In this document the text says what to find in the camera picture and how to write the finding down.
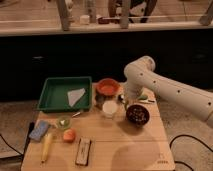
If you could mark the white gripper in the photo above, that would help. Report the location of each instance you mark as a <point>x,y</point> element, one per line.
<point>131,94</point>

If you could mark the green pepper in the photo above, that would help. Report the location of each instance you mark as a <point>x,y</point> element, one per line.
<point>143,97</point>

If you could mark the white paper cup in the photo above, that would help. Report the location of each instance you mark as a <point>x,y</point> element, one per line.
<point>109,108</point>

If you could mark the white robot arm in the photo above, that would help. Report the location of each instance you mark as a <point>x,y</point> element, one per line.
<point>140,73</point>

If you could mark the small green cup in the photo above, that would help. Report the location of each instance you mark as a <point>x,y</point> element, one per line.
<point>63,122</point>

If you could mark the orange bowl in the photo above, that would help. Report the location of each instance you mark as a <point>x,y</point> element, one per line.
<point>107,87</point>

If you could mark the dark bowl with beans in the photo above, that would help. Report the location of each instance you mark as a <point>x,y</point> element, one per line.
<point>137,114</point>

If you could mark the small dark can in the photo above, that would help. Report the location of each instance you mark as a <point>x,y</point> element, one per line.
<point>99,100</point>

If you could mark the green plastic tray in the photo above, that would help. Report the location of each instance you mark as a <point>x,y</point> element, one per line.
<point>54,96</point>

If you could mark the orange fruit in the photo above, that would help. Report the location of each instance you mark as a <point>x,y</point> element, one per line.
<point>69,135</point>

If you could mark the blue sponge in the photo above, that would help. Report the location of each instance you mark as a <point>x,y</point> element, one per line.
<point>39,131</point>

